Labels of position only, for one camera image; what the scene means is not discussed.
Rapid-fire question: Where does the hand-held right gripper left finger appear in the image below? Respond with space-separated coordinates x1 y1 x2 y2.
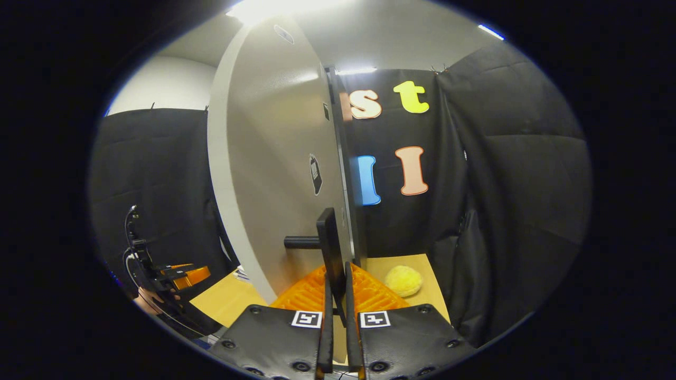
209 264 334 380

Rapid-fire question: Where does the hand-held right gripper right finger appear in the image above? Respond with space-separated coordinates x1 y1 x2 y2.
344 262 476 380

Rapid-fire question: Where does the black cabinet door handle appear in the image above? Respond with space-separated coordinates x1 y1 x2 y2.
284 207 349 325

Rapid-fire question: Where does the dark grey cabinet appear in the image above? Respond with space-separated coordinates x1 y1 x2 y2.
323 64 368 268

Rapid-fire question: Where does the yellow round sponge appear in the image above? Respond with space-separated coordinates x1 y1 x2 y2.
384 265 423 297

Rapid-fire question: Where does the black backdrop cloth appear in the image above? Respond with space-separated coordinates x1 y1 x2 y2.
89 40 592 349

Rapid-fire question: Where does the white cable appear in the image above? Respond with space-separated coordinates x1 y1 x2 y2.
123 248 212 338

